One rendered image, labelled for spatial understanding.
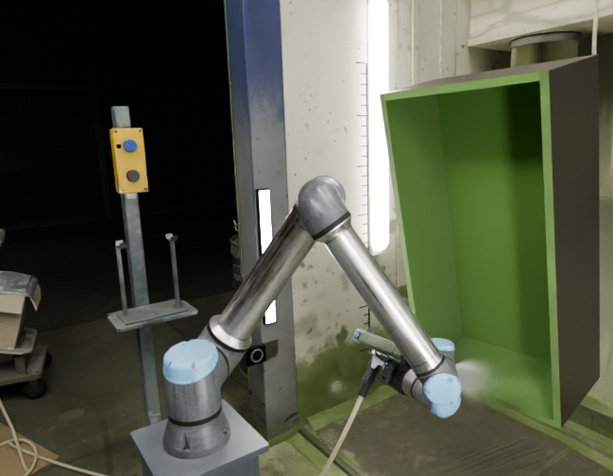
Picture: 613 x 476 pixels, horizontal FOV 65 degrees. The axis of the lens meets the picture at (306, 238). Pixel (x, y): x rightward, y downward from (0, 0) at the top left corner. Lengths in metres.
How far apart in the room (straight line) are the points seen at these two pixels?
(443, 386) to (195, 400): 0.65
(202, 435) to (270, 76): 1.46
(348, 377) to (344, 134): 1.28
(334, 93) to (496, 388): 1.46
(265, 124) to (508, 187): 1.04
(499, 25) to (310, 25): 1.13
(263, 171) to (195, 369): 1.07
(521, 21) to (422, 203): 1.26
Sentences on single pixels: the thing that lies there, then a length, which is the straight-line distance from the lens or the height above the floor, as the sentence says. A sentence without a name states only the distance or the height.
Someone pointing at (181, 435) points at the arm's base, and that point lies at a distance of 1.44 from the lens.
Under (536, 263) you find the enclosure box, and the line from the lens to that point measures 2.10.
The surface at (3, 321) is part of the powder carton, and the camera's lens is 3.32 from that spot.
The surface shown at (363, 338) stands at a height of 0.82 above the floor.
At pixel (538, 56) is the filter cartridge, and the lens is 2.94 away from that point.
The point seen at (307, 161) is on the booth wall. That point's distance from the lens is 2.27.
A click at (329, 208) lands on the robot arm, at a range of 1.18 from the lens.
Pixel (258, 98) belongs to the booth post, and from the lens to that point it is 2.15.
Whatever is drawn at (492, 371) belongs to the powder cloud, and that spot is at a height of 0.58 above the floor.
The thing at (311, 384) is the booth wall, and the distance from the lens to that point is 2.56.
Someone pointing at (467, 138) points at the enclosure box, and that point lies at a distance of 2.07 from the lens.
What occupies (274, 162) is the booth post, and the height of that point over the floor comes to 1.38.
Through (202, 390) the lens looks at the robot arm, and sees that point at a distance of 1.38.
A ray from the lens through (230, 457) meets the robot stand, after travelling 1.44.
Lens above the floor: 1.47
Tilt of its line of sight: 11 degrees down
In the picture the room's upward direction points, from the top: 2 degrees counter-clockwise
